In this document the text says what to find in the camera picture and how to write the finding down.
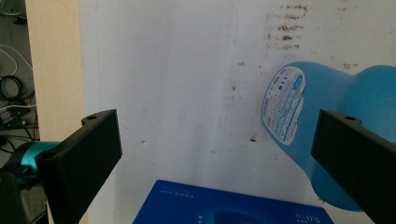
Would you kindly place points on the teal and black stand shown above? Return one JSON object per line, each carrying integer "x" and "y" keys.
{"x": 29, "y": 157}

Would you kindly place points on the white table mat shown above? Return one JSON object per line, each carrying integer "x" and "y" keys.
{"x": 186, "y": 77}

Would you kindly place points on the blue plastic bottle with label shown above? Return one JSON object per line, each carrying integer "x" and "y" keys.
{"x": 330, "y": 93}

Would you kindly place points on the dark blue flat box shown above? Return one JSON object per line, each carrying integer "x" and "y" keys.
{"x": 193, "y": 205}

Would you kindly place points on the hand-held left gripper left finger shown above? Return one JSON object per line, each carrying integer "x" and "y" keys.
{"x": 77, "y": 161}

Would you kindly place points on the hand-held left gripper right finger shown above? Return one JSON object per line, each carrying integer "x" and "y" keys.
{"x": 358, "y": 155}

